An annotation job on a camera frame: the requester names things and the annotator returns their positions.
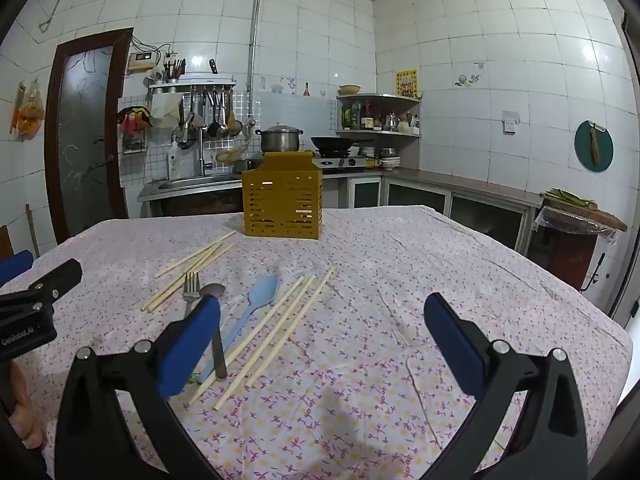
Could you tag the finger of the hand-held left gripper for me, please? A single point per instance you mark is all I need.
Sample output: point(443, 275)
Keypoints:
point(15, 266)
point(60, 275)

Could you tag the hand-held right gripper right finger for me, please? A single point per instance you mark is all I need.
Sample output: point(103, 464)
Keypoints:
point(452, 345)

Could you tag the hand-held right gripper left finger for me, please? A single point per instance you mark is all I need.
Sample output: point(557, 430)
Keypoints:
point(192, 340)

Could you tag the metal spoon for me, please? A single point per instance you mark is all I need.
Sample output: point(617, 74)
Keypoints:
point(218, 355)

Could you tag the metal fork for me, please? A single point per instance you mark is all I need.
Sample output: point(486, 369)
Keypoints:
point(191, 290)

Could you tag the wooden chopstick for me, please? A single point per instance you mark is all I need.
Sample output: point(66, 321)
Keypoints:
point(289, 327)
point(188, 277)
point(270, 314)
point(195, 254)
point(265, 342)
point(194, 261)

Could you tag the blue plastic spoon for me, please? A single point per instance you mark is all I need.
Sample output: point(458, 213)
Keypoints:
point(262, 292)

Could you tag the yellow slotted utensil holder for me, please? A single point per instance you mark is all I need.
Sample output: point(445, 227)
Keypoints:
point(282, 200)

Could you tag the row of hanging kitchen utensils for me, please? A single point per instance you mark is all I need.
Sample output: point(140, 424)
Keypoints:
point(220, 120)

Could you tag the person's left hand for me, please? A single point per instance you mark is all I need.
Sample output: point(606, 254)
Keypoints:
point(27, 410)

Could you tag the pink floral tablecloth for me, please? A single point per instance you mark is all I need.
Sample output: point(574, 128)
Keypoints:
point(375, 310)

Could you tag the brown framed glass door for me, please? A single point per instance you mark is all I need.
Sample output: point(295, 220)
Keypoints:
point(85, 150)

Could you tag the plastic covered wooden stand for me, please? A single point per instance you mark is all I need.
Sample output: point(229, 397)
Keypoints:
point(565, 255)

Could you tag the steel sink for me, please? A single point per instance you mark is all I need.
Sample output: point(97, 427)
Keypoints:
point(190, 183)

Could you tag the orange hanging bag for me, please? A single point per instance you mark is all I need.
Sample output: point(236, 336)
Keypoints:
point(30, 110)

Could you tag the white soap bottle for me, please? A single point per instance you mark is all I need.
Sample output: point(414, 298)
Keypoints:
point(173, 162)

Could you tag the kitchen counter with cabinets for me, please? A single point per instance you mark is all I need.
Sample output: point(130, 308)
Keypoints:
point(450, 180)

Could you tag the red and yellow cloth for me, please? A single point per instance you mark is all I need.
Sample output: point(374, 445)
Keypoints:
point(135, 117)

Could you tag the small steel pot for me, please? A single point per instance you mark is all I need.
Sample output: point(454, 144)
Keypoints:
point(247, 165)

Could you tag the metal faucet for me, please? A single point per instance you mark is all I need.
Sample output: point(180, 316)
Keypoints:
point(201, 155)

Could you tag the green vegetables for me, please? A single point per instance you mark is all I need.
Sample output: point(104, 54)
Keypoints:
point(565, 196)

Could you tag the stack of white bowls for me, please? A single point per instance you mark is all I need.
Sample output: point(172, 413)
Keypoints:
point(390, 162)

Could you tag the wooden cutting board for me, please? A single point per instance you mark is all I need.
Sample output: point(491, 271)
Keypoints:
point(600, 217)

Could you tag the white hanging cloth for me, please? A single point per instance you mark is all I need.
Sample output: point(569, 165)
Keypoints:
point(165, 110)

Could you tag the gas stove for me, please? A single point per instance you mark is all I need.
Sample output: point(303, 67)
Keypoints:
point(340, 162)

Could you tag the steel pot with lid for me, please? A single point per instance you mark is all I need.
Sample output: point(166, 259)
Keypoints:
point(280, 140)

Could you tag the white plastic scoops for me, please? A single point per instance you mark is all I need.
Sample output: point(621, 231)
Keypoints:
point(156, 76)

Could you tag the controller box with red display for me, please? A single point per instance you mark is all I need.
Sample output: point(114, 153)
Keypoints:
point(141, 61)

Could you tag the green round cutting board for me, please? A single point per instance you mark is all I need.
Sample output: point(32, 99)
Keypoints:
point(582, 152)

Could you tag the metal cup of kitchen tools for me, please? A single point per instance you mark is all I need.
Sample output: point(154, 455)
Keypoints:
point(174, 72)

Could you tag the black wok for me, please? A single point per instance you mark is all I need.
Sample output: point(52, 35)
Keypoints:
point(332, 144)

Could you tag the row of condiment bottles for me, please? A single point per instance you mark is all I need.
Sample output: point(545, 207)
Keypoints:
point(367, 117)

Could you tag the grey splash panel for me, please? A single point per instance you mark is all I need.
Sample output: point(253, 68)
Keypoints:
point(300, 110)

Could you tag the beige bowl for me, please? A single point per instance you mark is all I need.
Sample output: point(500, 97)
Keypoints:
point(350, 90)

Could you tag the white wall socket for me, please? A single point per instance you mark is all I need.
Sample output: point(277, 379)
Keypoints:
point(510, 122)

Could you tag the metal wall rack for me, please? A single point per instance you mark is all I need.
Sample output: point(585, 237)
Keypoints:
point(200, 81)

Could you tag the corner wall shelf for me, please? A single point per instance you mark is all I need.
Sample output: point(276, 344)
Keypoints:
point(380, 97)

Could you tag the yellow wall poster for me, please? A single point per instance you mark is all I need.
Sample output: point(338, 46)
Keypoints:
point(406, 83)

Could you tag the teapot wall sticker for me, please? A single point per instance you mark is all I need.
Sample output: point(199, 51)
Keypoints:
point(467, 79)

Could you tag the metal wall pipe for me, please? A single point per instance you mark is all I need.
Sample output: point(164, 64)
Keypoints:
point(254, 35)

